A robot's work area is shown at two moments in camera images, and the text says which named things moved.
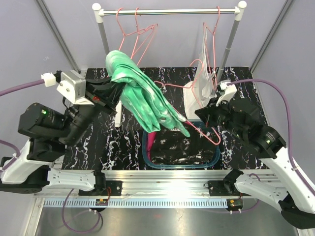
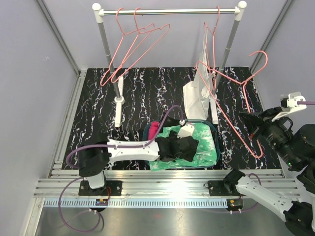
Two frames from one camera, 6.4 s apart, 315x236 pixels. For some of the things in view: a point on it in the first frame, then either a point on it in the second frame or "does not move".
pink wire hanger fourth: x=213 y=83 does not move
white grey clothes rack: x=237 y=10 does not move
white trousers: x=200 y=89 does not move
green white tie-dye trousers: x=148 y=106 to x=206 y=154
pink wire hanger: x=142 y=34 to x=137 y=32
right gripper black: x=211 y=109 to x=252 y=120
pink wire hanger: x=192 y=88 to x=215 y=97
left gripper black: x=105 y=94 to x=173 y=137
